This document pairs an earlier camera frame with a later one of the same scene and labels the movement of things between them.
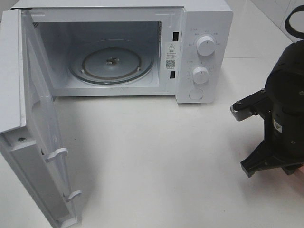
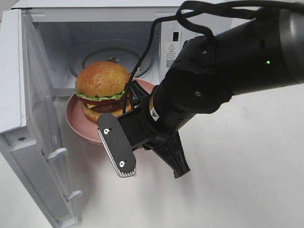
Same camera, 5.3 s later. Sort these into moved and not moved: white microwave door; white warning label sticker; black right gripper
Moved: black right gripper
Not moved: white microwave door; white warning label sticker
